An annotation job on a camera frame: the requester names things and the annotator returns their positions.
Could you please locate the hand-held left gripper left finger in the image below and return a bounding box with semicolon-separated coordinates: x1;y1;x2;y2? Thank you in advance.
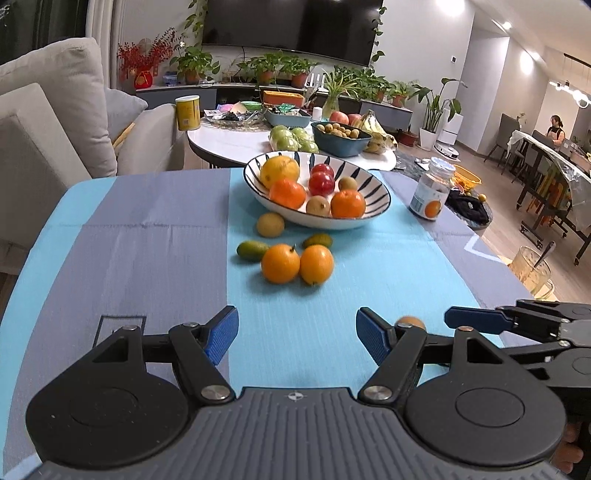
92;305;240;408

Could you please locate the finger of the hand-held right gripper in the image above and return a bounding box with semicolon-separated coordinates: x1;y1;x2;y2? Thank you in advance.
444;305;561;343
496;298;591;321

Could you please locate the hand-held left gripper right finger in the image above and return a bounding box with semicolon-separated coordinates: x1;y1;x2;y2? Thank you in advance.
355;305;514;409

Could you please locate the black striped white bowl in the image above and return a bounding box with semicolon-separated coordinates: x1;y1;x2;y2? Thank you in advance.
244;151;392;230

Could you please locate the orange mandarin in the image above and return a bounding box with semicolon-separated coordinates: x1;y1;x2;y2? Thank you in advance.
269;178;307;210
330;189;366;219

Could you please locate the large yellow orange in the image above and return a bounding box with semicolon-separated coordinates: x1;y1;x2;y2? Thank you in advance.
260;155;301;189

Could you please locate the person's right hand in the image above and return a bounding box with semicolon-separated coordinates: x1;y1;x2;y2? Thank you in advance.
550;418;585;474

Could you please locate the glass mug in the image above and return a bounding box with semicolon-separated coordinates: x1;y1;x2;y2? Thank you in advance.
509;246;555;302

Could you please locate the round orange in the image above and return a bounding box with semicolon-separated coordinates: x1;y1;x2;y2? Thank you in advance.
261;244;301;284
300;244;335;286

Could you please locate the blue grey printed table mat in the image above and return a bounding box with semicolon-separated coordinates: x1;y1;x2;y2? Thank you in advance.
0;167;532;480

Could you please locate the black cloth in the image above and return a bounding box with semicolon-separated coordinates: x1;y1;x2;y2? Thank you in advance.
445;188;491;229

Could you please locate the small yellow-brown fruit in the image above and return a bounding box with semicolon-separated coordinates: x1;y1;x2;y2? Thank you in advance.
257;212;284;238

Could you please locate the glass jar with orange label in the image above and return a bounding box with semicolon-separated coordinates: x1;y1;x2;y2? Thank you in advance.
409;157;457;223

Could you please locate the dining table with cover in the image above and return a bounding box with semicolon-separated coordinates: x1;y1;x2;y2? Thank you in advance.
508;130;591;266

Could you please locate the yellow plastic basket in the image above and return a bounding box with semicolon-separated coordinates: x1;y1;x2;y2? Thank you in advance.
450;165;482;191

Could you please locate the grey dining chair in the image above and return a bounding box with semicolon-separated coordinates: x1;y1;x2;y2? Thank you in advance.
485;114;527;162

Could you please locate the white robot vacuum dock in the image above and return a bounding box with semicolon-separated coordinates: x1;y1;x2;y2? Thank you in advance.
436;113;464;151

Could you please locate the blue bowl of longans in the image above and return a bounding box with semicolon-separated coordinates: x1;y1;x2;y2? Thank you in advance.
311;121;373;158

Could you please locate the bunch of bananas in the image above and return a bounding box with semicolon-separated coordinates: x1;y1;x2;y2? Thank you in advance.
353;110;398;154

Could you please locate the tall plant in white pot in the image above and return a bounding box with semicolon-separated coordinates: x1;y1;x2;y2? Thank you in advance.
409;78;468;151

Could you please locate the glass tray of snacks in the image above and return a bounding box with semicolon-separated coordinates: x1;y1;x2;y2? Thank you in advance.
204;104;269;127

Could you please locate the pendant lamp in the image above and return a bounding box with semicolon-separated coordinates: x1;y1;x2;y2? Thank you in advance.
549;53;591;109

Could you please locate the yellow can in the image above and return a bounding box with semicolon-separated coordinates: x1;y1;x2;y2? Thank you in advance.
175;95;202;132

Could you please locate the teal bowl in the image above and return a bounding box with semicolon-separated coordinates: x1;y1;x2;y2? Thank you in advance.
264;108;312;129

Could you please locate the potted green plant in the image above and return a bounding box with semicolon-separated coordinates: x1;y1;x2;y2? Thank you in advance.
238;53;289;86
388;80;419;109
358;71;393;103
283;56;320;88
170;45;221;85

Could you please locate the grey television cabinet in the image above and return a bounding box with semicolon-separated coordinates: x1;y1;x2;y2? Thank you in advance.
135;82;414;132

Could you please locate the orange box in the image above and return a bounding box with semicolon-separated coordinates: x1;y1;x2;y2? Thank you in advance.
262;90;305;108

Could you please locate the grey sofa cushion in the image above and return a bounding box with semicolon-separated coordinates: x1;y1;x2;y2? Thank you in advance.
104;88;149;144

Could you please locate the spider plant in vase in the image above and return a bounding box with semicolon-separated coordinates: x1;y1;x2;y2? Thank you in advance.
322;69;365;118

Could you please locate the beige sofa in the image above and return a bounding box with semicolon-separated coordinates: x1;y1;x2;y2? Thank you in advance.
0;37;185;259

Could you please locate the red flower arrangement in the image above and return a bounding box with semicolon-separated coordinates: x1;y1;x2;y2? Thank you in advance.
116;28;181;75

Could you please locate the trailing vine plant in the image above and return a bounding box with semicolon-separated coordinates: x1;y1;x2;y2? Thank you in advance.
182;0;387;70

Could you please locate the wall-mounted television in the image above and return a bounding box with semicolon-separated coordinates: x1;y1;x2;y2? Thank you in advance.
202;0;385;66

